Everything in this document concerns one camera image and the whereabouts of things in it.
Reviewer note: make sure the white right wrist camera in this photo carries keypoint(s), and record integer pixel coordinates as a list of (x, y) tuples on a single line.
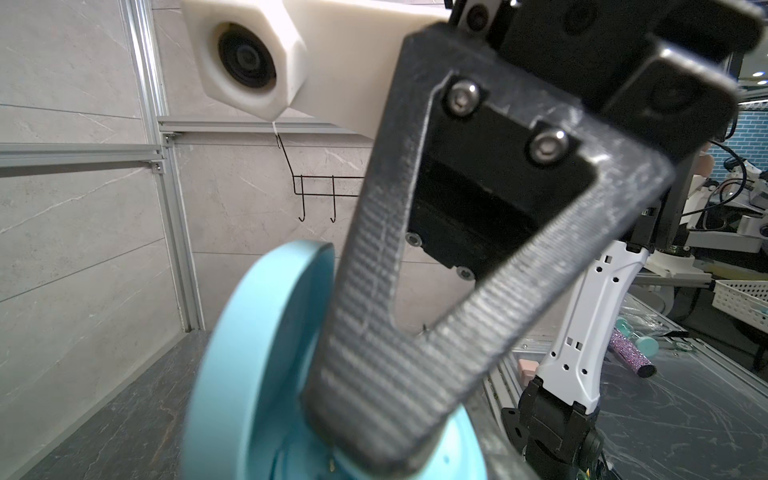
[(334, 60)]

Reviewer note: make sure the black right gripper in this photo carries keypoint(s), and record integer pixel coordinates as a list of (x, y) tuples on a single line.
[(523, 99)]

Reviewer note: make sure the pink block beside rail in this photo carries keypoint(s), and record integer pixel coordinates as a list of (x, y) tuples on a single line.
[(527, 370)]

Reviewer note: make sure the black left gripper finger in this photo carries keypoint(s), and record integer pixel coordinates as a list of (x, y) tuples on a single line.
[(501, 460)]

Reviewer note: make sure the teal earbud charging case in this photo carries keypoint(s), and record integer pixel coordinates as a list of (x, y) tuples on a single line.
[(244, 420)]

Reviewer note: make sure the black wall hook rack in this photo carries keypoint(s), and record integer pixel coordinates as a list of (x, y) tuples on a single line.
[(299, 183)]

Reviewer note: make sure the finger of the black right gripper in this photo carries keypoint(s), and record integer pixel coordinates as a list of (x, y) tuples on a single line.
[(383, 396)]

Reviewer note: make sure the glitter purple tumbler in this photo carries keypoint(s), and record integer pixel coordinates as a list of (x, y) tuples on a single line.
[(633, 349)]

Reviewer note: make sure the white perforated plastic basket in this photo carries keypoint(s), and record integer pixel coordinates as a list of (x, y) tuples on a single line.
[(745, 300)]

